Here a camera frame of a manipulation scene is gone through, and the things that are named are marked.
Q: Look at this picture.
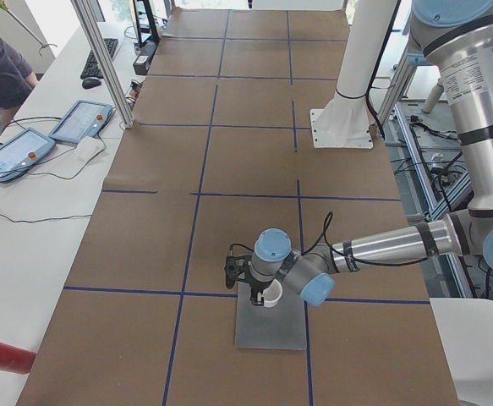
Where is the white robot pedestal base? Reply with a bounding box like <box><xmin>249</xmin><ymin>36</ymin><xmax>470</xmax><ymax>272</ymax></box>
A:
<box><xmin>310</xmin><ymin>0</ymin><xmax>399</xmax><ymax>149</ymax></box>

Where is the white plastic cup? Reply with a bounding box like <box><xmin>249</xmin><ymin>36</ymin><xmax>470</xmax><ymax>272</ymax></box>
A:
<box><xmin>262</xmin><ymin>280</ymin><xmax>283</xmax><ymax>308</ymax></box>

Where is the red water bottle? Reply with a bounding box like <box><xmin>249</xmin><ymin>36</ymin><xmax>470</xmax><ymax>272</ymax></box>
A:
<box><xmin>0</xmin><ymin>342</ymin><xmax>36</xmax><ymax>375</ymax></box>

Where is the white metal bottle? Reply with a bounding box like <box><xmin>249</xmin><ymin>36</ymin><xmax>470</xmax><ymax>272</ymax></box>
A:
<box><xmin>421</xmin><ymin>78</ymin><xmax>444</xmax><ymax>114</ymax></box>

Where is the white cloth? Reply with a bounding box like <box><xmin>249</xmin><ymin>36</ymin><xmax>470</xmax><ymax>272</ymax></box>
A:
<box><xmin>74</xmin><ymin>137</ymin><xmax>104</xmax><ymax>163</ymax></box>

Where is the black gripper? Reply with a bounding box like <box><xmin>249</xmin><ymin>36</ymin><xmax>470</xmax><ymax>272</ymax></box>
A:
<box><xmin>245</xmin><ymin>271</ymin><xmax>274</xmax><ymax>306</ymax></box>

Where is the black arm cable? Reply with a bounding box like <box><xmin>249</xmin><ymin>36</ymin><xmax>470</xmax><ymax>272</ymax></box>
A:
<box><xmin>227</xmin><ymin>211</ymin><xmax>429</xmax><ymax>276</ymax></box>

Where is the white chair back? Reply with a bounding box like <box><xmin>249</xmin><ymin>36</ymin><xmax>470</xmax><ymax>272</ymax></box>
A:
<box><xmin>430</xmin><ymin>298</ymin><xmax>493</xmax><ymax>405</ymax></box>

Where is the black computer mouse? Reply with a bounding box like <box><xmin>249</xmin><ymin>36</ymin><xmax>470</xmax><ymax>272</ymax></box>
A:
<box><xmin>81</xmin><ymin>77</ymin><xmax>101</xmax><ymax>90</ymax></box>

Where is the blue teach pendant far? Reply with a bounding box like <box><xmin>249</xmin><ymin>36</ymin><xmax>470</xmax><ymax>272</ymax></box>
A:
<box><xmin>49</xmin><ymin>100</ymin><xmax>113</xmax><ymax>144</ymax></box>

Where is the black desktop box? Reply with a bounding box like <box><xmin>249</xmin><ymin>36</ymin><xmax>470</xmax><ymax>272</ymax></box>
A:
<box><xmin>133</xmin><ymin>41</ymin><xmax>157</xmax><ymax>76</ymax></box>

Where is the black keyboard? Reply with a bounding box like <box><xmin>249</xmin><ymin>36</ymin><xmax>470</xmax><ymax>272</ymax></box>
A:
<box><xmin>79</xmin><ymin>37</ymin><xmax>120</xmax><ymax>80</ymax></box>

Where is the blue teach pendant near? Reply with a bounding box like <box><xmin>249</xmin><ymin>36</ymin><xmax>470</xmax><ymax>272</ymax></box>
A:
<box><xmin>0</xmin><ymin>128</ymin><xmax>56</xmax><ymax>182</ymax></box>

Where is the aluminium frame post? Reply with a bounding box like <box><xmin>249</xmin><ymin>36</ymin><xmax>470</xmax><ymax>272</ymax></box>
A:
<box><xmin>71</xmin><ymin>0</ymin><xmax>134</xmax><ymax>129</ymax></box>

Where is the blue teach pendant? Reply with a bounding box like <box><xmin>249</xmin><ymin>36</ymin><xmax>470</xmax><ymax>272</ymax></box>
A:
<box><xmin>0</xmin><ymin>128</ymin><xmax>56</xmax><ymax>182</ymax></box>
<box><xmin>49</xmin><ymin>100</ymin><xmax>113</xmax><ymax>144</ymax></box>

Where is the silver closed laptop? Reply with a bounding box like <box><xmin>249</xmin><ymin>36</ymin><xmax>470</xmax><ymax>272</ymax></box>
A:
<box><xmin>235</xmin><ymin>283</ymin><xmax>306</xmax><ymax>351</ymax></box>

